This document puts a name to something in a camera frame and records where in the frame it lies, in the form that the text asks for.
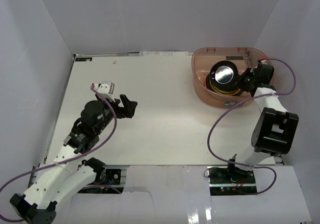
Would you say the yellow patterned plate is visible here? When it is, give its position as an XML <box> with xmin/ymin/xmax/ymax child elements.
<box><xmin>209</xmin><ymin>82</ymin><xmax>243</xmax><ymax>96</ymax></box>

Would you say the red and teal plate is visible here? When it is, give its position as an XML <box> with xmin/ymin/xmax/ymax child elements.
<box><xmin>204</xmin><ymin>75</ymin><xmax>211</xmax><ymax>89</ymax></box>

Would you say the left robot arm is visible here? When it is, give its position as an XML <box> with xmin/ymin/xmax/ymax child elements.
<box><xmin>10</xmin><ymin>94</ymin><xmax>138</xmax><ymax>224</ymax></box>

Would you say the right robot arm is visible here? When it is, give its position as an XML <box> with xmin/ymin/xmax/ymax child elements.
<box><xmin>225</xmin><ymin>61</ymin><xmax>299</xmax><ymax>184</ymax></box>

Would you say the pink translucent plastic bin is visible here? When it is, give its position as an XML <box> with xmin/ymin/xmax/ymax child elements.
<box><xmin>191</xmin><ymin>47</ymin><xmax>273</xmax><ymax>109</ymax></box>

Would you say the black label sticker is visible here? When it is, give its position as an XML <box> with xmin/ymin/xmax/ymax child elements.
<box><xmin>74</xmin><ymin>57</ymin><xmax>93</xmax><ymax>62</ymax></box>

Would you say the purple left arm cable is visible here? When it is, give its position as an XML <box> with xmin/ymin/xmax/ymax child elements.
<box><xmin>0</xmin><ymin>83</ymin><xmax>125</xmax><ymax>222</ymax></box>

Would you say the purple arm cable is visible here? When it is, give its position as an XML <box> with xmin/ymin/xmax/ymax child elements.
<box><xmin>0</xmin><ymin>83</ymin><xmax>125</xmax><ymax>222</ymax></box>
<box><xmin>207</xmin><ymin>57</ymin><xmax>298</xmax><ymax>196</ymax></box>

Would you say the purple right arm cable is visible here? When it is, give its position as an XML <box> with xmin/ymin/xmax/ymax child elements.
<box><xmin>207</xmin><ymin>57</ymin><xmax>298</xmax><ymax>196</ymax></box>

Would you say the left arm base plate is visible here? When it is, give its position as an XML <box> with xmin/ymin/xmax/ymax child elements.
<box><xmin>78</xmin><ymin>168</ymin><xmax>124</xmax><ymax>194</ymax></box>

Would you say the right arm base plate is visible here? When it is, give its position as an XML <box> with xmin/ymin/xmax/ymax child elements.
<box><xmin>203</xmin><ymin>166</ymin><xmax>258</xmax><ymax>196</ymax></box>

